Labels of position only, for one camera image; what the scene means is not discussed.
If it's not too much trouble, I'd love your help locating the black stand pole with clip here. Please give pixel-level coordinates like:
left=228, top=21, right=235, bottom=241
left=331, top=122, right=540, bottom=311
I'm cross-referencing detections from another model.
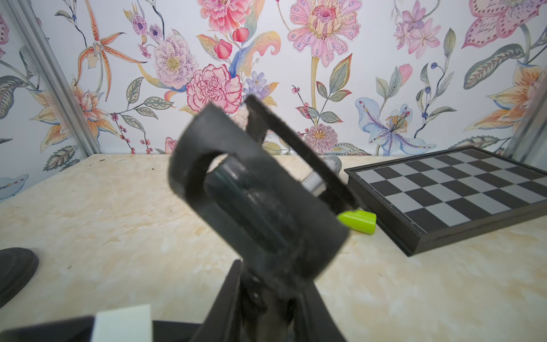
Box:
left=168, top=96, right=363, bottom=341

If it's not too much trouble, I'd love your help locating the silver microphone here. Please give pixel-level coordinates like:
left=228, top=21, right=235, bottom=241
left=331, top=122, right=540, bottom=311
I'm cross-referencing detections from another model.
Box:
left=301, top=155, right=343, bottom=197

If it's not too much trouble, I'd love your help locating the green cylinder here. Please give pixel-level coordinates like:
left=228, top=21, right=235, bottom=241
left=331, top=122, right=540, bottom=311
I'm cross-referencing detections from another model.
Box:
left=337, top=210, right=377, bottom=235

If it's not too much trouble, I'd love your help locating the black checkered chess box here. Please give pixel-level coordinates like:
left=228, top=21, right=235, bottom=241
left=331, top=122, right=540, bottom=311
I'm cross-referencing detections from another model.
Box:
left=345, top=147, right=546, bottom=256

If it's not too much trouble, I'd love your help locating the left aluminium corner post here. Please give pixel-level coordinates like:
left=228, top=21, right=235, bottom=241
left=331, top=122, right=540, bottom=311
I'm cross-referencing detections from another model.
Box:
left=6, top=1, right=101, bottom=157

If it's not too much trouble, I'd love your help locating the aluminium corner post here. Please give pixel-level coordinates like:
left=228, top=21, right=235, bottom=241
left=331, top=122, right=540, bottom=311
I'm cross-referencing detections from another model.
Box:
left=502, top=81, right=546, bottom=170
left=6, top=1, right=101, bottom=157

